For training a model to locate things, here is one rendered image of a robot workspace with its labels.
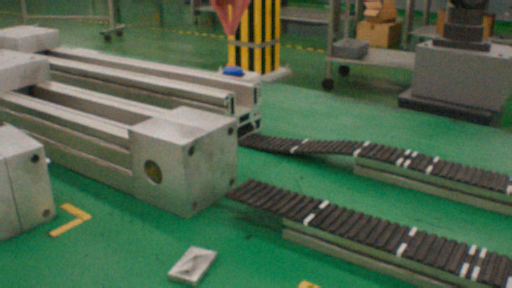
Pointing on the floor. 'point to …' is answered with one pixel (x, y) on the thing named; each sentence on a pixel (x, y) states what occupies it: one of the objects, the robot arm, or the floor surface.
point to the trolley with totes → (347, 49)
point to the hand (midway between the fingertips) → (230, 30)
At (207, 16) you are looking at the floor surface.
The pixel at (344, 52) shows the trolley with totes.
